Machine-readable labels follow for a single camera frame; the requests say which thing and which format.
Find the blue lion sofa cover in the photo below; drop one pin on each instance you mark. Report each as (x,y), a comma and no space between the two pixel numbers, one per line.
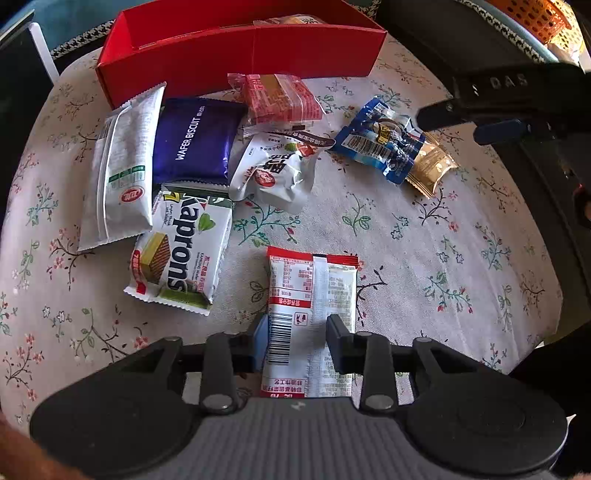
(73,28)

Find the purple wafer biscuit packet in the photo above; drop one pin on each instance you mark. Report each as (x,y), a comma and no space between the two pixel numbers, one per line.
(193,140)

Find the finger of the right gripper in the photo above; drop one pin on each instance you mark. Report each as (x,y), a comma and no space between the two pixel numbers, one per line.
(492,133)

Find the white date snack packet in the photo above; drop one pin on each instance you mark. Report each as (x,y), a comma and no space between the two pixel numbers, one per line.
(278,168)

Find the red cardboard box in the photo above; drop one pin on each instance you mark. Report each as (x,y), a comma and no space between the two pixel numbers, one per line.
(192,46)

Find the green white Kaprons wafer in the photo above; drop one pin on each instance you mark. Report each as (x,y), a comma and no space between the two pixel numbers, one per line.
(177,263)

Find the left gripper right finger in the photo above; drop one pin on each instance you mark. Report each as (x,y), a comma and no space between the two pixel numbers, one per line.
(368,355)

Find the blue snack packet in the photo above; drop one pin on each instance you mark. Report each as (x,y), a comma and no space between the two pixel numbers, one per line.
(381,138)

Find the round bun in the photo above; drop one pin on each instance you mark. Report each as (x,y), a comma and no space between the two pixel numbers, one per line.
(296,19)

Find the floral tablecloth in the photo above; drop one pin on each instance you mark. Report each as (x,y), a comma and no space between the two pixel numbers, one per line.
(467,267)

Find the white long snack packet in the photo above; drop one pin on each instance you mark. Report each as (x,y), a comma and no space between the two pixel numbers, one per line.
(118,196)

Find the pink pastry packet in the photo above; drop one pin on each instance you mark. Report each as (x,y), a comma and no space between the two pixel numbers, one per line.
(276,102)

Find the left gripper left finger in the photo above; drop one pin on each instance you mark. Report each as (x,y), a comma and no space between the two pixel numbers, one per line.
(227,356)

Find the red white snack packet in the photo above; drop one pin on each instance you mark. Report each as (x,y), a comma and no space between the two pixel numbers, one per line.
(305,289)

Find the orange plastic basket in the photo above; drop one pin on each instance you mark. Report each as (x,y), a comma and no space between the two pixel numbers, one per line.
(543,18)

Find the gold snack packet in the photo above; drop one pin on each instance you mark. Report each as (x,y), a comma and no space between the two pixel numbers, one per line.
(432,163)

